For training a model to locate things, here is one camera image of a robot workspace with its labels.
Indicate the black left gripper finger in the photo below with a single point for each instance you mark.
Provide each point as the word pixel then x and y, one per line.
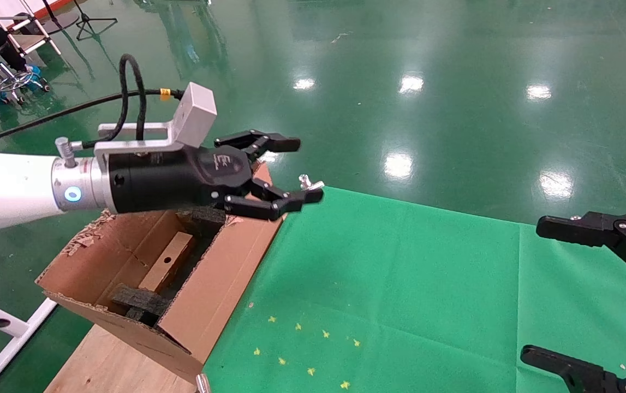
pixel 269 204
pixel 269 143

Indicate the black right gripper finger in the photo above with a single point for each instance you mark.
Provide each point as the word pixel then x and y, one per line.
pixel 580 376
pixel 624 234

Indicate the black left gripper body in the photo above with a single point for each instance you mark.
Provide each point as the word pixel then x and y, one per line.
pixel 176 177

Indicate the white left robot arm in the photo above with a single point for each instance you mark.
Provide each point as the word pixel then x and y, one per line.
pixel 12 188

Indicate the large open cardboard carton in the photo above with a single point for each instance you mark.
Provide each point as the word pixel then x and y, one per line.
pixel 225 273

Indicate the silver metal clamp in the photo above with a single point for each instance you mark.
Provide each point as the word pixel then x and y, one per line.
pixel 202 383
pixel 306 182

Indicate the black foam block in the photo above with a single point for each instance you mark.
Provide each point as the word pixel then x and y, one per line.
pixel 141 300
pixel 203 221

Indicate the green cloth mat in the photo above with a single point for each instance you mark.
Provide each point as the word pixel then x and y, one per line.
pixel 427 284

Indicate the black tripod microphone stand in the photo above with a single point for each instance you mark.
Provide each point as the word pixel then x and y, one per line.
pixel 88 21

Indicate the wheeled metal stool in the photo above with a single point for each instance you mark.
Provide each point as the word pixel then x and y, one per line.
pixel 15 82

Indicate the black curved pole stand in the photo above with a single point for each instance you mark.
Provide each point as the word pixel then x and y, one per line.
pixel 61 23

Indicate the light brown flat board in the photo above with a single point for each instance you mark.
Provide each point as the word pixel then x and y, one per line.
pixel 100 365

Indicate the white pipe rack cart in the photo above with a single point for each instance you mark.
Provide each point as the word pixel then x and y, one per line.
pixel 18 345

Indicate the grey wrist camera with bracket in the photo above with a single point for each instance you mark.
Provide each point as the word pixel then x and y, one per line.
pixel 195 112

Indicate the white pipe frame table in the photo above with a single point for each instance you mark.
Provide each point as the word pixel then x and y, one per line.
pixel 29 42

